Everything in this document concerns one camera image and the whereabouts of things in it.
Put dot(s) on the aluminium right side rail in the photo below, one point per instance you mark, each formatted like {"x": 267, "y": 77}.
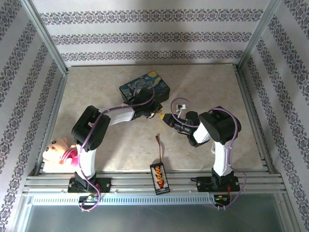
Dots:
{"x": 254, "y": 116}

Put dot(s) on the aluminium right corner post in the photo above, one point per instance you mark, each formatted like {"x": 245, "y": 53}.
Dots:
{"x": 258, "y": 36}

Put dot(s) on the pink plush toy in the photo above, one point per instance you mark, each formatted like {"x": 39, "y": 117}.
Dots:
{"x": 56, "y": 149}

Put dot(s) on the aluminium front rails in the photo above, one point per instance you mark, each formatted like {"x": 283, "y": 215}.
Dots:
{"x": 135, "y": 181}

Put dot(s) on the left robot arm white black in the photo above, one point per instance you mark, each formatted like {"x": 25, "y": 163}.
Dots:
{"x": 118, "y": 118}

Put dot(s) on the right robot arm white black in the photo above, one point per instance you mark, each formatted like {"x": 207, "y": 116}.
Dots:
{"x": 222, "y": 157}

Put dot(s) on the aluminium rail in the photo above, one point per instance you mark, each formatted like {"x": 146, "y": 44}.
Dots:
{"x": 149, "y": 65}
{"x": 254, "y": 116}
{"x": 53, "y": 120}

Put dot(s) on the aluminium back rail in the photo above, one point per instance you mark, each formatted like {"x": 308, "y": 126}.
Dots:
{"x": 149, "y": 65}

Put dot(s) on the aluminium left corner post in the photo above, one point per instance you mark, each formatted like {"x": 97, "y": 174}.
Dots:
{"x": 46, "y": 38}

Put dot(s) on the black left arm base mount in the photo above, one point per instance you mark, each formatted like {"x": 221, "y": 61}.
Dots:
{"x": 103, "y": 184}

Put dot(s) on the black board with yellow connectors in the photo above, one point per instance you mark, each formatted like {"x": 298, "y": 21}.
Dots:
{"x": 159, "y": 178}

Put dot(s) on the white plastic block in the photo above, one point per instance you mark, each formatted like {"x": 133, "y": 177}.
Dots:
{"x": 212, "y": 149}

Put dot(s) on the grey metal sheet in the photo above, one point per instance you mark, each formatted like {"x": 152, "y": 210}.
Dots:
{"x": 154, "y": 220}

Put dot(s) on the aluminium corner post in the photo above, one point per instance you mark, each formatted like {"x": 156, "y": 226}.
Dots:
{"x": 46, "y": 38}
{"x": 258, "y": 36}

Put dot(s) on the starry night print box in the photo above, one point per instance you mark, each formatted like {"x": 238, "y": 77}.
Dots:
{"x": 161, "y": 84}

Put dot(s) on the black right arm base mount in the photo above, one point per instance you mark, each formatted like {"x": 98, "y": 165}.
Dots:
{"x": 205, "y": 184}

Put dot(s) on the aluminium left side rail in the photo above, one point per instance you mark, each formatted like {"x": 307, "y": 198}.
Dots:
{"x": 53, "y": 120}

